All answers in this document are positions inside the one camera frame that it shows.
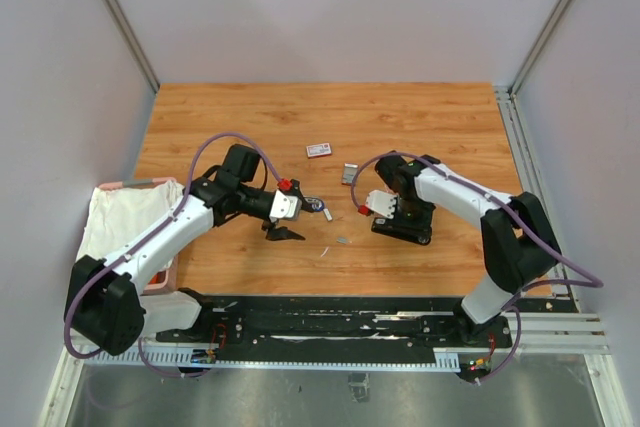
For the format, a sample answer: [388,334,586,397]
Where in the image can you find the white cloth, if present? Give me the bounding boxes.
[76,180,183,260]

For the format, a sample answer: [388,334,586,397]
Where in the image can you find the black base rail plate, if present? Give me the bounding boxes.
[155,295,512,353]

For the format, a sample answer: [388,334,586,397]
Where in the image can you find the blue black stapler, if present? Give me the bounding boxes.
[305,196,326,212]

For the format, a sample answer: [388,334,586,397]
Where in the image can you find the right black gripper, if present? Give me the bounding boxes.
[386,195,434,238]

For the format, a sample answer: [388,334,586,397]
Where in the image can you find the staple box tray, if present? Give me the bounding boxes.
[341,163,359,185]

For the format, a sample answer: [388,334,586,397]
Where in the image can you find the white slotted cable duct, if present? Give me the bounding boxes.
[86,342,461,373]

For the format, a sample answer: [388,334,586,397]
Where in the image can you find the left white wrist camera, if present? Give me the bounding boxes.
[269,190,302,222]

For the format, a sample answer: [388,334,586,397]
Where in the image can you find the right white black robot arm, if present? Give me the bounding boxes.
[359,151,561,347]

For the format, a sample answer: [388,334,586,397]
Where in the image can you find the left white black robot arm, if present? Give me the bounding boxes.
[63,144,312,356]

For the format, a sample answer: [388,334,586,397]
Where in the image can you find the small black clip object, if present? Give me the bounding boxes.
[371,218,432,246]

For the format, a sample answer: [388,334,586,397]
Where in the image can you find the red white staple box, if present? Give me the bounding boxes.
[306,143,332,158]

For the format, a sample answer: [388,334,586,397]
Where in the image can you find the pink plastic basket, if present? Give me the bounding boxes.
[97,176,180,293]

